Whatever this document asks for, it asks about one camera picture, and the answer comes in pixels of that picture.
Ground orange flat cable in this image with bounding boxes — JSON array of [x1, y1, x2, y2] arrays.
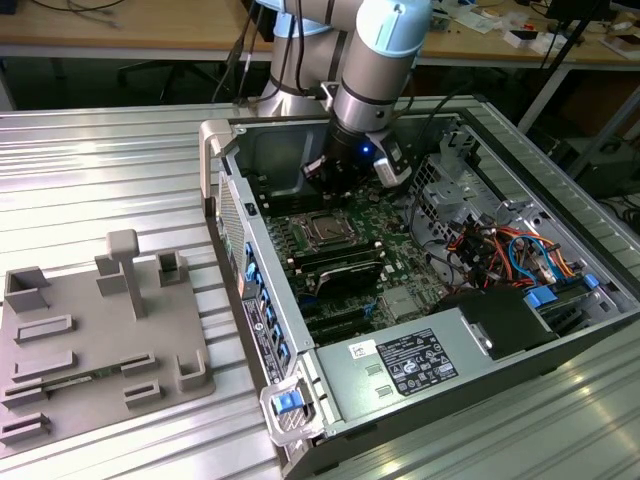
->
[[547, 248, 587, 279]]

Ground black plastic shroud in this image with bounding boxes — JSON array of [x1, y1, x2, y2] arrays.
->
[[432, 287, 559, 362]]

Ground CPU socket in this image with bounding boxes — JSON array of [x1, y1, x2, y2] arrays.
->
[[291, 209, 362, 253]]

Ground grey PC case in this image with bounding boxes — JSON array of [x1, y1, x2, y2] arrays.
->
[[198, 94, 640, 476]]

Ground blue disk carrier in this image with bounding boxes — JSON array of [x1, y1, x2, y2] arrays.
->
[[523, 272, 601, 337]]

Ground black equipment box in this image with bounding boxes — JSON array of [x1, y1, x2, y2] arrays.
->
[[574, 134, 640, 187]]

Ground green RAM stick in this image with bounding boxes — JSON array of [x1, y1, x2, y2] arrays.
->
[[299, 239, 384, 274], [42, 366, 124, 389]]

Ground CPU with silver top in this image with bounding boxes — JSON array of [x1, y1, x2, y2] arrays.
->
[[310, 218, 347, 243]]

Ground green motherboard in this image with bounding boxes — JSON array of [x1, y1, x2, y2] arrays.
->
[[264, 184, 451, 346]]

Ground silver drive cage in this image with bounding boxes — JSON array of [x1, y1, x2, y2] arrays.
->
[[412, 124, 501, 236]]

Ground blue data cable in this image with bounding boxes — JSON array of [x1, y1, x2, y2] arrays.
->
[[508, 233, 559, 287]]

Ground wooden desk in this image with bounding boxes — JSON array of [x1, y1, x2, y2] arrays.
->
[[0, 0, 640, 131]]

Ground grey parts rack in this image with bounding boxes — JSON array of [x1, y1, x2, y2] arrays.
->
[[0, 228, 217, 446]]

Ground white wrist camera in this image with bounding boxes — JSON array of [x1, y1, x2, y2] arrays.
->
[[372, 137, 417, 189]]

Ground black graphics card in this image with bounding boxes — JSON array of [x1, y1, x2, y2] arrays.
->
[[314, 259, 387, 302]]

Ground metal socket cover frame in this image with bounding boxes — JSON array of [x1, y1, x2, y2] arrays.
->
[[294, 211, 360, 250]]

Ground grey power supply unit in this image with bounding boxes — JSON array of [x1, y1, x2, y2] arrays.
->
[[313, 305, 504, 429]]

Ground metal wire locking lever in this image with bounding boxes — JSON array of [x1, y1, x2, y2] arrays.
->
[[304, 242, 362, 253]]

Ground small white box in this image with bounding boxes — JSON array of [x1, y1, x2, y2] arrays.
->
[[503, 28, 552, 52]]

